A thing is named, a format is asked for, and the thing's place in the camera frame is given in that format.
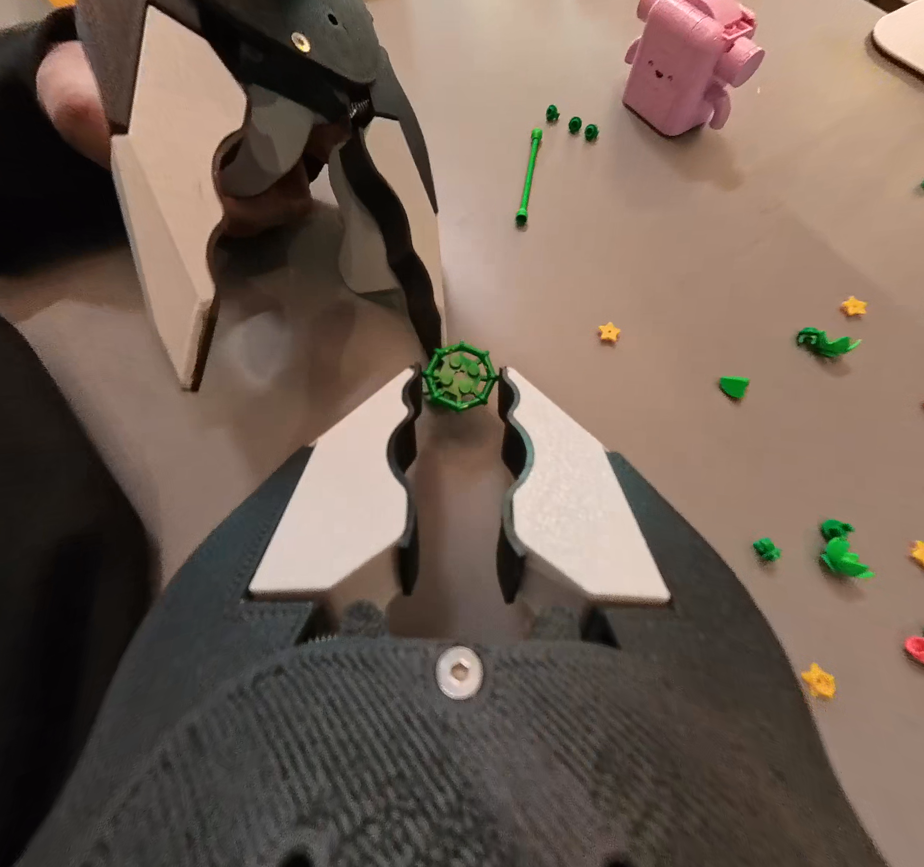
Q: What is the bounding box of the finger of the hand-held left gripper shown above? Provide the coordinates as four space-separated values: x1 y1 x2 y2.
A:
327 122 449 360
110 4 252 393

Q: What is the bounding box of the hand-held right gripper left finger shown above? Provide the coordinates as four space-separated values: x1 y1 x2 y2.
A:
247 365 423 607

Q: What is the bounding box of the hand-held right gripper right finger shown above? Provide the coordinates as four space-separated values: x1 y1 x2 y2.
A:
498 366 672 614

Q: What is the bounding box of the green spoked wheel piece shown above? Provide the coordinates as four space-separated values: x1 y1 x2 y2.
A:
422 340 501 414

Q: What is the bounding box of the green round plate nut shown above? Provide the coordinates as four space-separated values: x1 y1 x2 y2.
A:
435 356 486 400

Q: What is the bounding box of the thin green rod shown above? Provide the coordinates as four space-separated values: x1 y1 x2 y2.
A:
514 128 546 229

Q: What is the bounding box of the person's left forearm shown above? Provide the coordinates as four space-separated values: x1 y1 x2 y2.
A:
0 6 141 277

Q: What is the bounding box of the person's left hand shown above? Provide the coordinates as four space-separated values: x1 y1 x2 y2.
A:
35 40 316 238

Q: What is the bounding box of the bright green leaves piece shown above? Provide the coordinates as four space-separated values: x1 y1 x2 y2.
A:
819 538 876 581

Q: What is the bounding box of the person's black jacket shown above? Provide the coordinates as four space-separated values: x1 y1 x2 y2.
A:
0 314 163 867

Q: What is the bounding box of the green curled leaves piece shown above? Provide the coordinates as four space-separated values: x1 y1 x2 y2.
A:
796 327 863 360

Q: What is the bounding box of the pink toy figure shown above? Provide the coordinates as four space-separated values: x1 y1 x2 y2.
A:
622 0 766 137

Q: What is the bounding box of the white flat board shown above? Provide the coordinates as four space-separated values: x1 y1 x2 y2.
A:
871 0 924 82

